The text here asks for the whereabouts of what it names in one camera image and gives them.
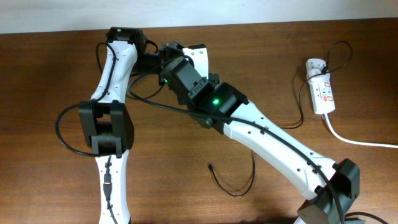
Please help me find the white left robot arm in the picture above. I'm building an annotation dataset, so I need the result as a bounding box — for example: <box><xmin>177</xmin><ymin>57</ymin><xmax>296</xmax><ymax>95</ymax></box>
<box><xmin>78</xmin><ymin>27</ymin><xmax>183</xmax><ymax>223</ymax></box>

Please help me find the white power strip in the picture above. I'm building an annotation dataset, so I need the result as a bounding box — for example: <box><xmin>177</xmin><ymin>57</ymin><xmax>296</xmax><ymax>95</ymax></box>
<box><xmin>305</xmin><ymin>58</ymin><xmax>335</xmax><ymax>114</ymax></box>

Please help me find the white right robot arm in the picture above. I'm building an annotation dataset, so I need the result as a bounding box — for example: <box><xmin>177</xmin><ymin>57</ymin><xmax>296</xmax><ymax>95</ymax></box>
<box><xmin>160</xmin><ymin>57</ymin><xmax>360</xmax><ymax>223</ymax></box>

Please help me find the white charger adapter plug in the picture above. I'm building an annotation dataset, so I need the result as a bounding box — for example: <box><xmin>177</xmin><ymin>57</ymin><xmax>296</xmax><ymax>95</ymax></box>
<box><xmin>307</xmin><ymin>68</ymin><xmax>330</xmax><ymax>81</ymax></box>

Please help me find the black charging cable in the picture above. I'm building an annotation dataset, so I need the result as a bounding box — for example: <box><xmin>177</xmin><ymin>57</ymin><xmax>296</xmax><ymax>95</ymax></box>
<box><xmin>207</xmin><ymin>40</ymin><xmax>354</xmax><ymax>198</ymax></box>

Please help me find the white power strip cord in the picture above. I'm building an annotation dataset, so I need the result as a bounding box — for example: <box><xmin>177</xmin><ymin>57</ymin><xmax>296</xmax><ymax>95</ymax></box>
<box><xmin>322</xmin><ymin>113</ymin><xmax>398</xmax><ymax>149</ymax></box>

